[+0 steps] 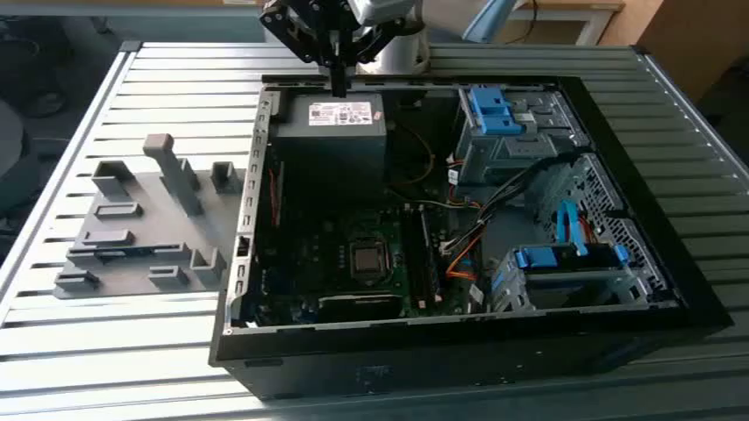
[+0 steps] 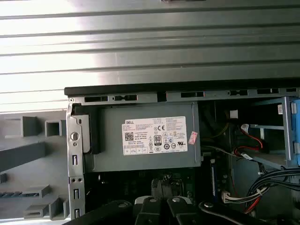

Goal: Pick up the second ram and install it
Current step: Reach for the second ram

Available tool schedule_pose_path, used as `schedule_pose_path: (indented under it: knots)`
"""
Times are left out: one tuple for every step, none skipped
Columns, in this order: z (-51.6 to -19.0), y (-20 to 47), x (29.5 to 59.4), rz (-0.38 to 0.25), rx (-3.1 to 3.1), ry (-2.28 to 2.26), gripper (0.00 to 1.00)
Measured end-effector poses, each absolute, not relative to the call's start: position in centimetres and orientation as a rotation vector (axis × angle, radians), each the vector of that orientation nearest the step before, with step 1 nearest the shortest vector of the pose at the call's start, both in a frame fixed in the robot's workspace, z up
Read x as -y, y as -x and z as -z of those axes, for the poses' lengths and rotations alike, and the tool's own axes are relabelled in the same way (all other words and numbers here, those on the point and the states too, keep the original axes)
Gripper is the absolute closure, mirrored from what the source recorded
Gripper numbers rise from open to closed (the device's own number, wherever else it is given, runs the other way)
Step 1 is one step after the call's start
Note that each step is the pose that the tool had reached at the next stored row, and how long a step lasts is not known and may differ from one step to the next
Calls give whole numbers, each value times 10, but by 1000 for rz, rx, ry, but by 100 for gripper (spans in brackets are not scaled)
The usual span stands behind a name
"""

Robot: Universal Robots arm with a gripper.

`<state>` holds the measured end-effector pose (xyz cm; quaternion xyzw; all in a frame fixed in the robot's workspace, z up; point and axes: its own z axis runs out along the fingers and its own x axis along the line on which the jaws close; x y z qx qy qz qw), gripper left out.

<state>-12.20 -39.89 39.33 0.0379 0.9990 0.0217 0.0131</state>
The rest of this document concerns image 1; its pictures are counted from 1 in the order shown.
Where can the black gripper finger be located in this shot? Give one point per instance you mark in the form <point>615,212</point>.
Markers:
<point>374,46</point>
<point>288,35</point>

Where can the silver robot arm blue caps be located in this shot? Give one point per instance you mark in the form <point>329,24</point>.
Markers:
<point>404,54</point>

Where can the blue RAM stick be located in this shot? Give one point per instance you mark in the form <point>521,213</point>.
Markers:
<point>135,253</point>

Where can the dark wheeled cart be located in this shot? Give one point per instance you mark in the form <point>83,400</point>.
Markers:
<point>35,66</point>

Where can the short white frame wooden desk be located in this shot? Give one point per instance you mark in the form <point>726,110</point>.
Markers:
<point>585,6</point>

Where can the brown wooden cabinet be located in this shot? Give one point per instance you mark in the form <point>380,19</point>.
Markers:
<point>703,44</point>

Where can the grey power supply unit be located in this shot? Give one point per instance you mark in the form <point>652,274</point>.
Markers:
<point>328,153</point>

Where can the large grey metal drive cage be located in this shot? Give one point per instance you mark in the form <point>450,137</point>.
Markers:
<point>509,153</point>

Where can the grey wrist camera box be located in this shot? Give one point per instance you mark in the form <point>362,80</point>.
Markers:
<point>377,11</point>

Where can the empty blue disk carrier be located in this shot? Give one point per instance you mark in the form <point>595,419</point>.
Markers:
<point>492,114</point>

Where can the CPU socket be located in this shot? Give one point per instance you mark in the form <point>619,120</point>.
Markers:
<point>369,276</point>

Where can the green motherboard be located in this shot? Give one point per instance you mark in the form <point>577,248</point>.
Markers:
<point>316,259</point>

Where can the black open PC case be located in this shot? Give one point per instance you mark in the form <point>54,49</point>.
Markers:
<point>410,364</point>

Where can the black RAM slot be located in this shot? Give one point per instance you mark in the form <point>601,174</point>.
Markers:
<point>413,263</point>

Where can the hard disk in blue carrier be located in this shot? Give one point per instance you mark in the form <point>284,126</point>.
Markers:
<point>544,256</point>

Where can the silver CPU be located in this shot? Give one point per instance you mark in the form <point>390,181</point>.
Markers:
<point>368,259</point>

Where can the grey parts rack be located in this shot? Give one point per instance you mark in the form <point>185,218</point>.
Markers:
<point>146,210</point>

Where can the small grey metal disk bay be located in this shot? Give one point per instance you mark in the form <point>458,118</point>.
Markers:
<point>585,277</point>

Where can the black graphics card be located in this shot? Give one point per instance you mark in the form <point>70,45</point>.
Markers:
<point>357,308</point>

